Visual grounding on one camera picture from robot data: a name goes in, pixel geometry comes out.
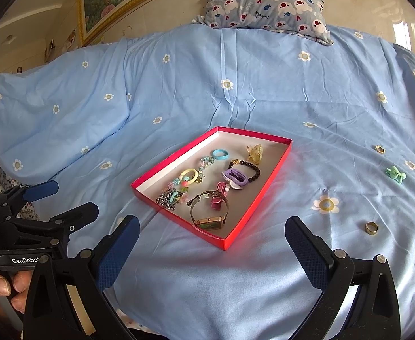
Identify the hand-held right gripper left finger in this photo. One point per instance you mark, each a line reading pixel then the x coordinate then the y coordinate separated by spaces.
pixel 119 251

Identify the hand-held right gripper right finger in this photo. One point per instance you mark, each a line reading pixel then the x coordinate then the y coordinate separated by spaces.
pixel 308 255

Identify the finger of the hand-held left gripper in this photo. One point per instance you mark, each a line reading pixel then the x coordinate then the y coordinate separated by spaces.
pixel 80 216
pixel 42 189

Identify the colourful beaded hair clip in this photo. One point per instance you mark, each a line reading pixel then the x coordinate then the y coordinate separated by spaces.
pixel 175 184

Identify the gold wrist watch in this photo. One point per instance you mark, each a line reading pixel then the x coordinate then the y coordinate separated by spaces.
pixel 209 224

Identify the pink hair clip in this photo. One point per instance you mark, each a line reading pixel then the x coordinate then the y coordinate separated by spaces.
pixel 216 202

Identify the purple hair clip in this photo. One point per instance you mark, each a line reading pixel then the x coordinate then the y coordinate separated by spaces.
pixel 227 175

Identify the red cardboard box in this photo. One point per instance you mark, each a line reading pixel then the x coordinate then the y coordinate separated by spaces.
pixel 236 141

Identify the floral patterned cloth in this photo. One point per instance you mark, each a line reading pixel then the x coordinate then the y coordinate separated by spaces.
pixel 3 180

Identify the blue floral bedsheet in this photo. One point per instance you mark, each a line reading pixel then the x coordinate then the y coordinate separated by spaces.
pixel 211 283

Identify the yellow floral claw clip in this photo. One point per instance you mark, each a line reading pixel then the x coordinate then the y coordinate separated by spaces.
pixel 254 154

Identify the green bow hair clip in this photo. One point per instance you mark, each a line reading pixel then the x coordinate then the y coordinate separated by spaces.
pixel 393 173

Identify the bright window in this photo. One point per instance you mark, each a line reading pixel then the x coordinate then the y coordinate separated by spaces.
pixel 402 32

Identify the grey cartoon print pillow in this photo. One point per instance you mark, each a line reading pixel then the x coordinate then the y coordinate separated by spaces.
pixel 264 3

